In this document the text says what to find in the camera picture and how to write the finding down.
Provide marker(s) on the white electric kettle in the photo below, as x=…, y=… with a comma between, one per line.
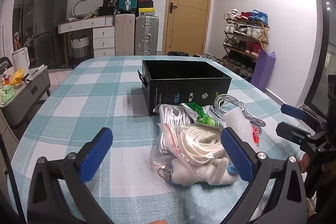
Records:
x=21, y=58

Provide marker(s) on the person's right forearm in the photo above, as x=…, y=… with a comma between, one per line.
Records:
x=328, y=195

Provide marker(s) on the person's right hand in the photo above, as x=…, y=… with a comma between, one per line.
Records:
x=304, y=165

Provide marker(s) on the green medicine packet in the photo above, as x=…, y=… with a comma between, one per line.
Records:
x=202, y=116

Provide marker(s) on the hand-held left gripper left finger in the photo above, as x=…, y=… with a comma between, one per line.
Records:
x=95, y=155

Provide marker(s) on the tan wooden door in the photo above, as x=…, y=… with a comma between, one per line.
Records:
x=189, y=16

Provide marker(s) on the yellow plastic bag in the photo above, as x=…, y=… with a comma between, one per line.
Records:
x=17, y=78

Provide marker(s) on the white drawer cabinet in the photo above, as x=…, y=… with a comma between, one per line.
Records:
x=103, y=41

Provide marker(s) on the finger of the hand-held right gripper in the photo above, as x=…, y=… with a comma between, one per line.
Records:
x=288, y=132
x=290, y=110

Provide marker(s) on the wooden shoe rack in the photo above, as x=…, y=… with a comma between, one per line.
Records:
x=264, y=35

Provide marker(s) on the striped edge rug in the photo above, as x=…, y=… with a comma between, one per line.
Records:
x=61, y=74

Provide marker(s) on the red and white packet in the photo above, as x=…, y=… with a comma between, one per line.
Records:
x=256, y=134

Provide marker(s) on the green snack bag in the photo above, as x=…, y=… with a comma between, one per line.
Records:
x=6, y=94

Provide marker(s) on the beige suitcase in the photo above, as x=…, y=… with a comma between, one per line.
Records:
x=124, y=35

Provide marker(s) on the black cardboard box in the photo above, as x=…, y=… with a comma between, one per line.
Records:
x=170, y=90

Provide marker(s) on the pile of loose shoes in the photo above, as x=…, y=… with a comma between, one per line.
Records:
x=210, y=58

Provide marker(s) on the white desk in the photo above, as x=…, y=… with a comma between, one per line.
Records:
x=78, y=24

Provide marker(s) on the purple bag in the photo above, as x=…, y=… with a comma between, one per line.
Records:
x=263, y=71

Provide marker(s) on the shoe rack with shoes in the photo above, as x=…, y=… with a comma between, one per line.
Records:
x=244, y=29

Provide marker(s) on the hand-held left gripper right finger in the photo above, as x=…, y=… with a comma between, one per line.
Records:
x=236, y=158

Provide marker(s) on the dark glass wardrobe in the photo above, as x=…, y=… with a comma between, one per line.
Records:
x=26, y=3

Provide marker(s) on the bubble wrap piece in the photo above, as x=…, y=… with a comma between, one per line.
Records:
x=236, y=121

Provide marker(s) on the grey refrigerator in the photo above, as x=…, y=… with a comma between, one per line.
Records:
x=50, y=27

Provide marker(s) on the black storage case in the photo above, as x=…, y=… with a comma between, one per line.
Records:
x=106, y=11

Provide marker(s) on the white and grey laundry basket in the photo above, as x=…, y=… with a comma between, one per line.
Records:
x=79, y=48

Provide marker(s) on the silver suitcase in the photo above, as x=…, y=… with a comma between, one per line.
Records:
x=147, y=35

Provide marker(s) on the black paper bag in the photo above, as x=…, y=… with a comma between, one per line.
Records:
x=108, y=1

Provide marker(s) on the oval framed mirror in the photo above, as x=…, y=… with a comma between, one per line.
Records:
x=78, y=5

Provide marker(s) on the plain black shoe box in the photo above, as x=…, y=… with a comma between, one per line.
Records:
x=145, y=4

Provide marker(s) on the black framed glass door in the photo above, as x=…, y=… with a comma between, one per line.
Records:
x=319, y=56

